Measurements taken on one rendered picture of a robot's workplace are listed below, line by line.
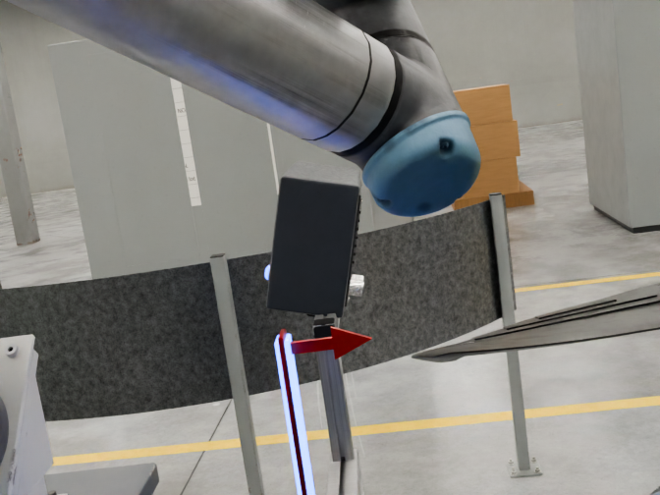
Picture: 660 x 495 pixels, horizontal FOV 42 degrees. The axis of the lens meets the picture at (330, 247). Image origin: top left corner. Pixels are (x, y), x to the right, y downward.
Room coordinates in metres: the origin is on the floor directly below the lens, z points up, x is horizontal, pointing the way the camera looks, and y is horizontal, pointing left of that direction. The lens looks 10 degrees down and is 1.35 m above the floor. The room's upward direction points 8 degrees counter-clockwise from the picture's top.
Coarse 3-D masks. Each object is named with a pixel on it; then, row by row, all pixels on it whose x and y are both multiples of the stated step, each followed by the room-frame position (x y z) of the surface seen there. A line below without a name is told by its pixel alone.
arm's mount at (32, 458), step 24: (24, 336) 0.77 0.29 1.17; (0, 360) 0.76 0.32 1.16; (24, 360) 0.76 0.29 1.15; (0, 384) 0.74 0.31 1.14; (24, 384) 0.74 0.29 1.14; (24, 408) 0.73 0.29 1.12; (24, 432) 0.72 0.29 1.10; (24, 456) 0.72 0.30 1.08; (48, 456) 0.77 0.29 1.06; (0, 480) 0.68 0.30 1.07; (24, 480) 0.71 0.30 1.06
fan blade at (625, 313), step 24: (648, 288) 0.60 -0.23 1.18; (552, 312) 0.60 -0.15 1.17; (576, 312) 0.57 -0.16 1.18; (600, 312) 0.56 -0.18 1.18; (624, 312) 0.55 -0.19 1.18; (648, 312) 0.53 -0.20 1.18; (480, 336) 0.58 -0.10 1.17; (504, 336) 0.55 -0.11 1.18; (528, 336) 0.53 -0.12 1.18; (552, 336) 0.51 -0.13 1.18; (576, 336) 0.50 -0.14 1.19; (600, 336) 0.50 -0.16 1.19; (432, 360) 0.66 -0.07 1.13
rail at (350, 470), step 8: (336, 464) 1.09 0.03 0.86; (344, 464) 1.12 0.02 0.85; (352, 464) 1.09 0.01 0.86; (328, 472) 1.07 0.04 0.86; (336, 472) 1.07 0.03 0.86; (344, 472) 1.09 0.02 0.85; (352, 472) 1.06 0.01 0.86; (360, 472) 1.13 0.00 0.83; (328, 480) 1.05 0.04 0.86; (336, 480) 1.04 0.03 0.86; (344, 480) 1.06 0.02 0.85; (352, 480) 1.04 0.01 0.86; (360, 480) 1.10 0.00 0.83; (328, 488) 1.02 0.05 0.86; (336, 488) 1.02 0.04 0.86; (344, 488) 1.04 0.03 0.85; (352, 488) 1.01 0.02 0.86; (360, 488) 1.08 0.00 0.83
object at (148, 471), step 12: (96, 468) 0.85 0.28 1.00; (108, 468) 0.85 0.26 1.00; (120, 468) 0.84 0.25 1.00; (132, 468) 0.84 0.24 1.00; (144, 468) 0.84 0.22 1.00; (156, 468) 0.84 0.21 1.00; (48, 480) 0.84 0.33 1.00; (60, 480) 0.84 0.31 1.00; (72, 480) 0.83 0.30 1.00; (84, 480) 0.83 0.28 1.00; (96, 480) 0.82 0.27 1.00; (108, 480) 0.82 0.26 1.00; (120, 480) 0.81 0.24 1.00; (132, 480) 0.81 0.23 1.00; (144, 480) 0.81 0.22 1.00; (156, 480) 0.83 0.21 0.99; (60, 492) 0.81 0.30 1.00; (72, 492) 0.80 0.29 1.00; (84, 492) 0.80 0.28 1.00; (96, 492) 0.79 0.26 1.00; (108, 492) 0.79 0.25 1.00; (120, 492) 0.79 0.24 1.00; (132, 492) 0.78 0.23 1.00; (144, 492) 0.79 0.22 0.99
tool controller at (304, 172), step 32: (288, 192) 1.16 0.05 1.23; (320, 192) 1.15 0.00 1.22; (352, 192) 1.15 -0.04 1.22; (288, 224) 1.16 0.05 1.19; (320, 224) 1.15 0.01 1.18; (352, 224) 1.15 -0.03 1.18; (288, 256) 1.16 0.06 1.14; (320, 256) 1.15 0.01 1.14; (352, 256) 1.17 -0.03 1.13; (288, 288) 1.16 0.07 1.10; (320, 288) 1.15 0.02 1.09; (352, 288) 1.19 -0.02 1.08
